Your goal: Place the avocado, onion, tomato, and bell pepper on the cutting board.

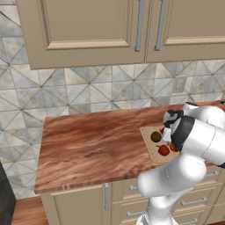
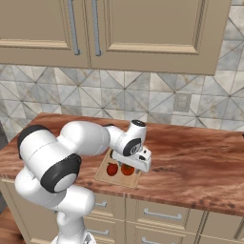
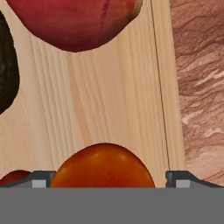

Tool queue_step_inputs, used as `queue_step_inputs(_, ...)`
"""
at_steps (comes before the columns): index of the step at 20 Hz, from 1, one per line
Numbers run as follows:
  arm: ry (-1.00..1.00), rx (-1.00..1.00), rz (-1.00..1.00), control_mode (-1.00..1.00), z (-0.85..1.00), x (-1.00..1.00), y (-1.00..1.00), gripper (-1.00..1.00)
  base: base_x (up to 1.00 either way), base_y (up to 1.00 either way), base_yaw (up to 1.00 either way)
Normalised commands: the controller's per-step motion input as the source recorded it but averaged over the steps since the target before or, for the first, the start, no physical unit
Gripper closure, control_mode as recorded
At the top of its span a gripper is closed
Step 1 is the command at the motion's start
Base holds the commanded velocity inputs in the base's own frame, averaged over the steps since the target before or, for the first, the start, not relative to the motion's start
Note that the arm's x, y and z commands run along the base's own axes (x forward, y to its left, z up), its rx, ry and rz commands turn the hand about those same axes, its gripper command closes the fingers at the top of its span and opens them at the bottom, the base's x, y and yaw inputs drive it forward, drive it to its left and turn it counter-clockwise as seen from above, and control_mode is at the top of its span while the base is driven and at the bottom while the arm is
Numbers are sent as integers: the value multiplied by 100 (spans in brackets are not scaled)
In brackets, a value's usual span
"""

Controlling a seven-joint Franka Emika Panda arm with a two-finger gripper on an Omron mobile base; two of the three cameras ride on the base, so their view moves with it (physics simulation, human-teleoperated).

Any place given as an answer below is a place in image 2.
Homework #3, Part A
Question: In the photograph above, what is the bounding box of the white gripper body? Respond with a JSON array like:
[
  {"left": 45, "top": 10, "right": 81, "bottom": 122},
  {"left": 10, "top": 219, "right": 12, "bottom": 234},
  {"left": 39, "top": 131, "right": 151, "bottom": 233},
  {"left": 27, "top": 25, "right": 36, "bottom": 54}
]
[{"left": 111, "top": 151, "right": 153, "bottom": 173}]

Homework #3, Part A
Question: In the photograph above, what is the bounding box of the red tomato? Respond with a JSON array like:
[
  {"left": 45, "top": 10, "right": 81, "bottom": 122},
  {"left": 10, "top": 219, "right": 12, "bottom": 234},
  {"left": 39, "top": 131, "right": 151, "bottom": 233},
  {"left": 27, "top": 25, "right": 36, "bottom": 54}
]
[{"left": 120, "top": 163, "right": 136, "bottom": 176}]

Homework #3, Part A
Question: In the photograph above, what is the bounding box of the light wooden cutting board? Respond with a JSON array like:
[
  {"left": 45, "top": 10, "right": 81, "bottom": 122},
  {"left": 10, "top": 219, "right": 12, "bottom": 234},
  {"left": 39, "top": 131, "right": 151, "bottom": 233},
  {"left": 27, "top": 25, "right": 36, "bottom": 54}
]
[{"left": 93, "top": 147, "right": 143, "bottom": 190}]

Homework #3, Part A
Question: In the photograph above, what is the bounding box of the red bell pepper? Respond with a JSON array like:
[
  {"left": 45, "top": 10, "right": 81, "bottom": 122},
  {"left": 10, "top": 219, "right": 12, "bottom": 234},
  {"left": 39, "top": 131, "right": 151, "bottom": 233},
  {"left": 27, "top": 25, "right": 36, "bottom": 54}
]
[{"left": 106, "top": 162, "right": 119, "bottom": 177}]

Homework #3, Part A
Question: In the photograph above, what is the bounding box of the beige drawer front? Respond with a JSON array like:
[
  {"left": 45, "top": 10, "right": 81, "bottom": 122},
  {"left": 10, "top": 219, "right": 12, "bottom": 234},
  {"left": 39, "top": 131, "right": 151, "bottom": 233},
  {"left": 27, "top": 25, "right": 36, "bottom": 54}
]
[
  {"left": 125, "top": 197, "right": 205, "bottom": 232},
  {"left": 91, "top": 192, "right": 127, "bottom": 221},
  {"left": 125, "top": 221, "right": 198, "bottom": 244},
  {"left": 85, "top": 218, "right": 127, "bottom": 244}
]

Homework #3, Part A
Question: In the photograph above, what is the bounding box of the beige base cupboard door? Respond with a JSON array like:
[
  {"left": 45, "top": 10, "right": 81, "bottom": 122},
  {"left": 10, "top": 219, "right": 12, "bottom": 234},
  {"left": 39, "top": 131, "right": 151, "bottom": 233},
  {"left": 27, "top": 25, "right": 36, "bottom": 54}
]
[{"left": 197, "top": 211, "right": 244, "bottom": 244}]

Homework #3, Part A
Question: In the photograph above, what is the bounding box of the dark grey appliance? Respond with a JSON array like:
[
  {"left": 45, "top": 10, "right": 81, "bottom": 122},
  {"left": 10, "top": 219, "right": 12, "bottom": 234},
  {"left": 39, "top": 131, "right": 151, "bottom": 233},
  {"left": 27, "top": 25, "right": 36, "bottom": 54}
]
[{"left": 0, "top": 121, "right": 10, "bottom": 151}]

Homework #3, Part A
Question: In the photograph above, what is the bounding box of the grey drawer handle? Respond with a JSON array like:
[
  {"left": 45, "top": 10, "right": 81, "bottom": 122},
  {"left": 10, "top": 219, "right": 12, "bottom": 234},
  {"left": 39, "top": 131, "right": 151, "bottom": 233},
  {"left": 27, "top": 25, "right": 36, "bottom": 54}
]
[
  {"left": 87, "top": 228, "right": 111, "bottom": 237},
  {"left": 141, "top": 235, "right": 176, "bottom": 244},
  {"left": 143, "top": 207, "right": 183, "bottom": 221},
  {"left": 94, "top": 200, "right": 109, "bottom": 209}
]

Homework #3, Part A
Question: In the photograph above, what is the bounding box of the grey wall socket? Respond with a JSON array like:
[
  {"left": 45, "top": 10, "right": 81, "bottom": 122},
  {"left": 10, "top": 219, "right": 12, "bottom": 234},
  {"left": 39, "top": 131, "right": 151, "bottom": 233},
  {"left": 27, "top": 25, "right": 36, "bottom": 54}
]
[{"left": 173, "top": 91, "right": 193, "bottom": 113}]

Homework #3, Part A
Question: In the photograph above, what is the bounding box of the beige wall cupboard door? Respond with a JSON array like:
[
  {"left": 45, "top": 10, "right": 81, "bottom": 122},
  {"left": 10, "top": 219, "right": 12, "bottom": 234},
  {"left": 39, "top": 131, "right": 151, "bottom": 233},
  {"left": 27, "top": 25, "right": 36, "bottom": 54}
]
[
  {"left": 0, "top": 0, "right": 92, "bottom": 70},
  {"left": 83, "top": 0, "right": 234, "bottom": 76}
]

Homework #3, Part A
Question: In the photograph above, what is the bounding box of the grey cupboard door handle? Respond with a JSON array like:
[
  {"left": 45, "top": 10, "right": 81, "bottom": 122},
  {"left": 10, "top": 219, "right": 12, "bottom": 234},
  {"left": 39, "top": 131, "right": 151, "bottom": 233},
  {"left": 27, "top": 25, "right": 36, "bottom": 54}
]
[
  {"left": 91, "top": 0, "right": 103, "bottom": 58},
  {"left": 67, "top": 0, "right": 82, "bottom": 57}
]

